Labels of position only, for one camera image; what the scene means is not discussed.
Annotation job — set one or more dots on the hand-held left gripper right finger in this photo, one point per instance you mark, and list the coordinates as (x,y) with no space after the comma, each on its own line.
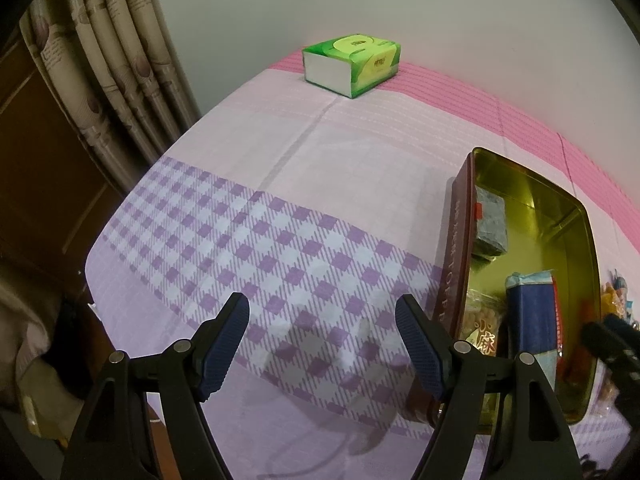
(420,350)

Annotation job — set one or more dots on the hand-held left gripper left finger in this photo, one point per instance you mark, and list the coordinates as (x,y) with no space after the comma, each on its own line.
(225,345)

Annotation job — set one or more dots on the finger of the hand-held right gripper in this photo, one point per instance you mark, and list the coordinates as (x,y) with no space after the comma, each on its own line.
(607,342)

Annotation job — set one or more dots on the red cake packet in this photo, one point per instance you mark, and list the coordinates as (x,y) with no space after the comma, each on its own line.
(575,360)

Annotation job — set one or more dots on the orange snack packet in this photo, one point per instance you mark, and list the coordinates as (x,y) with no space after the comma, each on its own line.
(611,299)

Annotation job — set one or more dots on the clear candy packet blue ends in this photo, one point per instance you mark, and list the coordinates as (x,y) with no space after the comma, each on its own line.
(621,280)

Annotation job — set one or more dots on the clear fried twist packet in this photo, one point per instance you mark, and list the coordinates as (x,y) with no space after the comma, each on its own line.
(480,320)

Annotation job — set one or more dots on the navy and pale blue packet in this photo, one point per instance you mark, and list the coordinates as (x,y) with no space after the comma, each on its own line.
(532,320)

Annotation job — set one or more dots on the grey-green snack packet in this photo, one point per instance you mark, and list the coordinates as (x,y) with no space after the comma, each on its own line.
(490,225)

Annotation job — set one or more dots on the maroon tin box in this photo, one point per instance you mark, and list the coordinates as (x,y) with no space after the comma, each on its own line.
(545,210)

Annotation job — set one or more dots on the pink and purple checked tablecloth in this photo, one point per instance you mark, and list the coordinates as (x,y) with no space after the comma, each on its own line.
(300,185)

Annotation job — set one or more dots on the beige cloth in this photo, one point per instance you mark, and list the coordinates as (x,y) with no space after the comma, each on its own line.
(20,320)

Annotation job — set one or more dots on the brown wooden cabinet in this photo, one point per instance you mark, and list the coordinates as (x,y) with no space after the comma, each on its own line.
(40,160)

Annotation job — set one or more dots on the green tissue pack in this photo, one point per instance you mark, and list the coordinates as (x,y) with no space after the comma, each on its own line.
(360,60)

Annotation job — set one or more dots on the beige patterned curtain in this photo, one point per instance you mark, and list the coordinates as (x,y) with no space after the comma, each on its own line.
(115,35)

